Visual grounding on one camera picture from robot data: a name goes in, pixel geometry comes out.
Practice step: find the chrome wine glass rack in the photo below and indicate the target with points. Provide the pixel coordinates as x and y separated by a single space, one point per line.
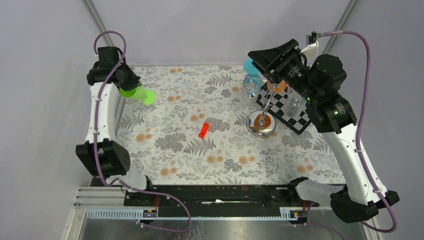
261 123

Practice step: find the blue wine glass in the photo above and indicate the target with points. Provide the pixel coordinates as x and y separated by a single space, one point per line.
250 69

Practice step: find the orange wine glass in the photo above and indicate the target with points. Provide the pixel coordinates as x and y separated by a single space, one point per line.
277 88

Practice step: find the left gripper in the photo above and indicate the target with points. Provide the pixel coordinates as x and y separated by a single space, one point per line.
133 82

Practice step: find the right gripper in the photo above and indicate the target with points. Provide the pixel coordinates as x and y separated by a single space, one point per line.
269 60

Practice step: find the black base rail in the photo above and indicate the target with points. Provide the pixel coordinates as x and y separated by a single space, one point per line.
218 201

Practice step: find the clear wine glass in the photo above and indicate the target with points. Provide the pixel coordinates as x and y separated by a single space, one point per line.
294 104
251 86

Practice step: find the green wine glass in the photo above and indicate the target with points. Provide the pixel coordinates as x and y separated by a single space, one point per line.
145 96

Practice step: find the floral tablecloth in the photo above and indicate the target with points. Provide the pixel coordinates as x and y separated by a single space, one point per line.
163 143

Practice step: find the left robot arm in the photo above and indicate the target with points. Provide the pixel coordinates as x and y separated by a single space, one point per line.
100 153

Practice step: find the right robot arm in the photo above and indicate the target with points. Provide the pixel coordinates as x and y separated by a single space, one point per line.
363 194

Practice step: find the black white checkerboard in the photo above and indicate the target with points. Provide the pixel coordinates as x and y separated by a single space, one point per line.
298 124

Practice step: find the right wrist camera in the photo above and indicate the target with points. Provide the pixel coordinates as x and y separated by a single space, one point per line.
311 50

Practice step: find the small red block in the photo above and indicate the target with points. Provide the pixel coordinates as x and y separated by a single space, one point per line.
204 130

